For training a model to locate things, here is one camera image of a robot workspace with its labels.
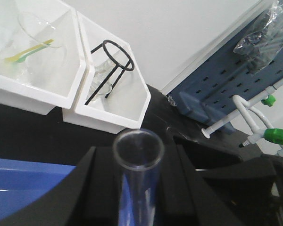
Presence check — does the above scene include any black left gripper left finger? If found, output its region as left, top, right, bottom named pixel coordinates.
left=0, top=147, right=115, bottom=226

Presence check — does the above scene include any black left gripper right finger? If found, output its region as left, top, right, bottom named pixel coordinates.
left=154, top=145, right=243, bottom=226

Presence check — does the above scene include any clear glass test tube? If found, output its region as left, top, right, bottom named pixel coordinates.
left=112, top=129, right=165, bottom=226

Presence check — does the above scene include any blue pegboard drying rack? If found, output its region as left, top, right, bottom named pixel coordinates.
left=178, top=14, right=283, bottom=135

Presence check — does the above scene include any black sink basin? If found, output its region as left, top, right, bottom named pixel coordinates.
left=174, top=137, right=243, bottom=170

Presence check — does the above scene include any blue plastic tray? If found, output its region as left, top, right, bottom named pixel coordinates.
left=0, top=158, right=75, bottom=220

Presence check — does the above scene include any white storage bin right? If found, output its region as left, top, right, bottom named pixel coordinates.
left=62, top=12, right=151, bottom=134

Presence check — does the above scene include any white storage bin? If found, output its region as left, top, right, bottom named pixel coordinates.
left=62, top=12, right=151, bottom=134
left=0, top=0, right=86, bottom=115

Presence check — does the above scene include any white lab faucet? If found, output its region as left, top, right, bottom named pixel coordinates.
left=201, top=79, right=283, bottom=156

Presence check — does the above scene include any black metal tripod stand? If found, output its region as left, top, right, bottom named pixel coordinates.
left=84, top=40, right=135, bottom=105

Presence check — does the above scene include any white storage bin middle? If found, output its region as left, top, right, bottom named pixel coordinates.
left=0, top=0, right=86, bottom=115

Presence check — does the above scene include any green plastic spatula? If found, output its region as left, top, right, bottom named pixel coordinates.
left=15, top=46, right=48, bottom=63

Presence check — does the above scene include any yellow plastic spatula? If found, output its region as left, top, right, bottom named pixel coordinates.
left=4, top=39, right=54, bottom=63

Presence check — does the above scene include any glass beaker with spatulas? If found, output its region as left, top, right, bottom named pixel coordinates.
left=0, top=12, right=67, bottom=85

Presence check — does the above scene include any clear plastic bag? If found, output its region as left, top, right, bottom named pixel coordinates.
left=233, top=0, right=283, bottom=74

